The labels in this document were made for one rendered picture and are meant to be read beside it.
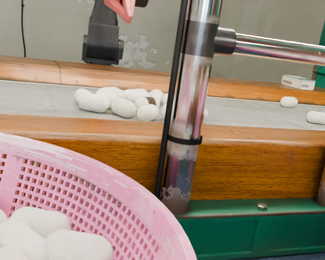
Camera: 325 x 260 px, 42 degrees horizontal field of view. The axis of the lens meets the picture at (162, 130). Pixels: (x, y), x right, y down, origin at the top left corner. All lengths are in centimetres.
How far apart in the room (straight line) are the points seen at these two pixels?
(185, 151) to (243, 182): 8
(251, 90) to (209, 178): 46
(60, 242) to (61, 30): 241
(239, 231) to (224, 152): 6
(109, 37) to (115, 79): 27
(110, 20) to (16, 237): 79
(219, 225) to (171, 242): 17
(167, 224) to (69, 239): 5
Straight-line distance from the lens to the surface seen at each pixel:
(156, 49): 279
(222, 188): 35
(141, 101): 51
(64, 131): 30
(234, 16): 268
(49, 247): 21
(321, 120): 65
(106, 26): 95
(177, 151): 30
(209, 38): 29
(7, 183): 26
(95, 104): 48
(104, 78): 68
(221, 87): 76
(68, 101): 54
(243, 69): 253
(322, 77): 102
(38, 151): 25
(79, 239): 20
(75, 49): 261
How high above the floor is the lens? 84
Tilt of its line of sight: 13 degrees down
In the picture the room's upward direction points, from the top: 8 degrees clockwise
